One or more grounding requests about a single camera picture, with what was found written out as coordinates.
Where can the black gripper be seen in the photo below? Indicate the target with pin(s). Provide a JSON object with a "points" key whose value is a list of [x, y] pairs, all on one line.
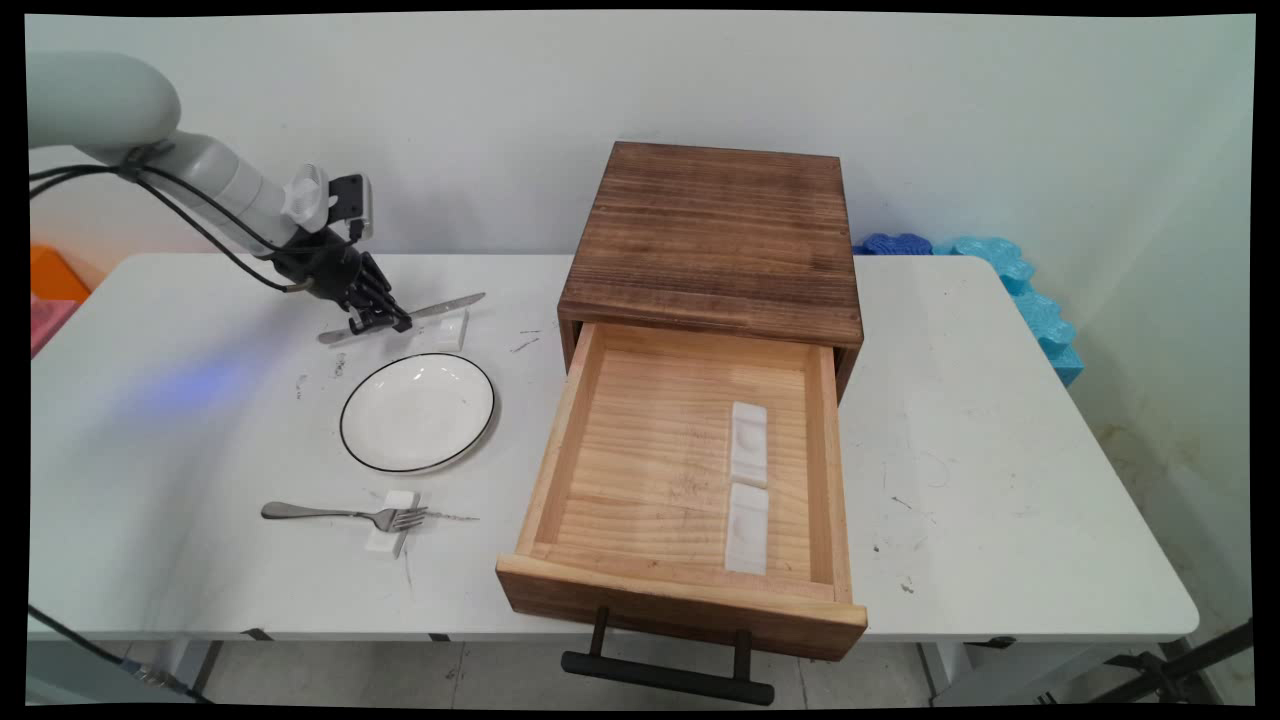
{"points": [[325, 260]]}

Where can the silver table knife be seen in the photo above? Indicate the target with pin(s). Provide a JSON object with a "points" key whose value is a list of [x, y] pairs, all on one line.
{"points": [[450, 304]]}

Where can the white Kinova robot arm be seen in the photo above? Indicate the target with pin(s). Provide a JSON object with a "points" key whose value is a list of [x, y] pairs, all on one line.
{"points": [[150, 135]]}

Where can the white cutlery rest block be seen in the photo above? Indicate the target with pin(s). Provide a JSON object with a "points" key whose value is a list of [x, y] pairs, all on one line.
{"points": [[453, 332], [392, 528]]}

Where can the white plate black rim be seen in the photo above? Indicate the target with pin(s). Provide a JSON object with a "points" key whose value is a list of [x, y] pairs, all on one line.
{"points": [[418, 410]]}

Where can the silver fork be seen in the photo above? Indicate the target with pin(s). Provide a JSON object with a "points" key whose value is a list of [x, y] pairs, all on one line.
{"points": [[320, 514]]}

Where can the light wooden drawer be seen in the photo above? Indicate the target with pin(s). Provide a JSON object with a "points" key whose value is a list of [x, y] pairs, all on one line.
{"points": [[650, 480]]}

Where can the orange box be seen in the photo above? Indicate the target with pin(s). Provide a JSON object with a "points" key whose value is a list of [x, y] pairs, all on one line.
{"points": [[55, 275]]}

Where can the pink box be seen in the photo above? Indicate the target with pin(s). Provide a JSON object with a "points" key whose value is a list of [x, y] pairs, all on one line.
{"points": [[50, 322]]}

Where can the white dimpled cutlery rest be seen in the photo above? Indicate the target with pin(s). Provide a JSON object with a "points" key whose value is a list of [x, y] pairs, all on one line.
{"points": [[747, 528], [749, 445]]}

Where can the grey table leg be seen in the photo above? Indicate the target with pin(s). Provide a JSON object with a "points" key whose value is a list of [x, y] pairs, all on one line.
{"points": [[208, 668]]}

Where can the light blue foam piece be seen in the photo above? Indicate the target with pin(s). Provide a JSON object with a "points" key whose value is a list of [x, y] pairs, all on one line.
{"points": [[1030, 300]]}

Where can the black table leg brace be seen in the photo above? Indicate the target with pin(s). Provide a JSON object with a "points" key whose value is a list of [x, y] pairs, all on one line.
{"points": [[1185, 662]]}

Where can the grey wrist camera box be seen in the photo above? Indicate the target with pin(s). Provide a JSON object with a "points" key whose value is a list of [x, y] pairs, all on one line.
{"points": [[352, 205]]}

